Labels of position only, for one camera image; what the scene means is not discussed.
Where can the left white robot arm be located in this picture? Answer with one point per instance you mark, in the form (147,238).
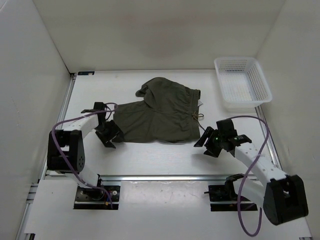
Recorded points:
(66,151)

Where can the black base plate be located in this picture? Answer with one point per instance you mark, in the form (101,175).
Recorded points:
(220,201)
(92,199)

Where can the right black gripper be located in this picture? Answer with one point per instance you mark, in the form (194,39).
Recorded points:
(209,132)

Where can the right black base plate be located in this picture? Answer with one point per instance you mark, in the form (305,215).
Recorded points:
(220,201)

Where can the olive green shorts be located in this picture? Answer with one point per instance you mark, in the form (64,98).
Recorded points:
(168,112)

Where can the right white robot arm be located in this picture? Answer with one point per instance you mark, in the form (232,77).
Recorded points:
(281,196)

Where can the small blue corner label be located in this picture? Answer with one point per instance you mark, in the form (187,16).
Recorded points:
(86,73)

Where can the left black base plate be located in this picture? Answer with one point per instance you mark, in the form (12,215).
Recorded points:
(92,199)

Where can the white plastic basket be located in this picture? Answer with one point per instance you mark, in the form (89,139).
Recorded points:
(242,83)

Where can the aluminium rail frame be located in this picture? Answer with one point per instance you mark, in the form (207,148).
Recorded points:
(162,185)

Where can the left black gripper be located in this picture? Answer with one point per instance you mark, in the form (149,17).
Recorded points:
(115,132)

